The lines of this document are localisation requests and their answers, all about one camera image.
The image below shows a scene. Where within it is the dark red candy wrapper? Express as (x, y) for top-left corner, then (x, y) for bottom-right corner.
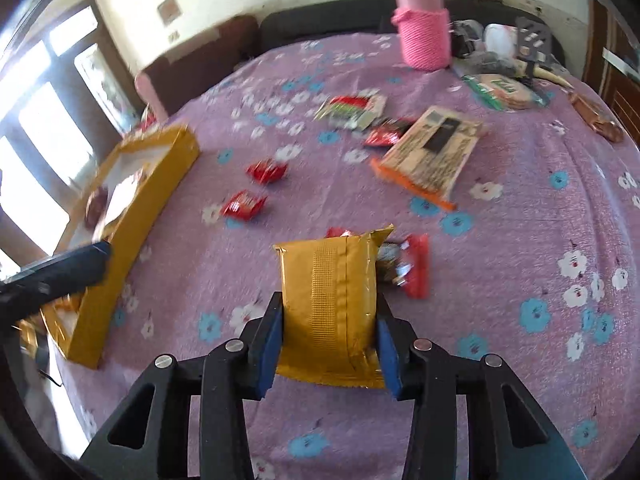
(84, 185), (108, 231)

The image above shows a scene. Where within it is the small red candy packet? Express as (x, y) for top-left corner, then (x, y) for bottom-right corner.
(221, 190), (267, 221)

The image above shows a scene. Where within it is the golden yellow snack pouch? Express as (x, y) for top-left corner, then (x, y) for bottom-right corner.
(273, 238), (384, 389)

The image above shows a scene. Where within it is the orange edged cracker packet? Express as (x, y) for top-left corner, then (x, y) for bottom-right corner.
(370, 106), (485, 212)

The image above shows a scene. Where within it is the yellow cardboard box tray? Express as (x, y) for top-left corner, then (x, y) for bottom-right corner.
(42, 126), (200, 368)

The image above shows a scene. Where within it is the red black candy wrapper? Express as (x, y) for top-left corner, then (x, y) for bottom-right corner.
(320, 226), (428, 306)

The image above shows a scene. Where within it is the maroon armchair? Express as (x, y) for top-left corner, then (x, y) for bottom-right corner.
(134, 14), (258, 122)

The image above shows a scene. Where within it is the purple floral tablecloth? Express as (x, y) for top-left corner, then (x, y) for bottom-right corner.
(49, 31), (640, 480)

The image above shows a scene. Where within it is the brown wrapped snack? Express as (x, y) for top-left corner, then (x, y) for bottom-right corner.
(568, 92), (624, 143)

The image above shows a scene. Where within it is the red snack bar in box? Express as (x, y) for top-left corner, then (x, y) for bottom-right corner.
(363, 118), (416, 148)

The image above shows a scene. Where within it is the red green white snack packet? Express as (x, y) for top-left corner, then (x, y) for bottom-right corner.
(314, 93), (387, 131)

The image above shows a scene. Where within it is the green round snack package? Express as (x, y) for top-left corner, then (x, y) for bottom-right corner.
(462, 74), (550, 112)

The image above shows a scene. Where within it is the white plastic bag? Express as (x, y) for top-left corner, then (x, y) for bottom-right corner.
(484, 24), (518, 58)

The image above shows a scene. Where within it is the black sofa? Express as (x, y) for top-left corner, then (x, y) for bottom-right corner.
(259, 0), (566, 66)

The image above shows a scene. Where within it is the pink knit-sleeved bottle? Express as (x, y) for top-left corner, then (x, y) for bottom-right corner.
(392, 0), (451, 73)

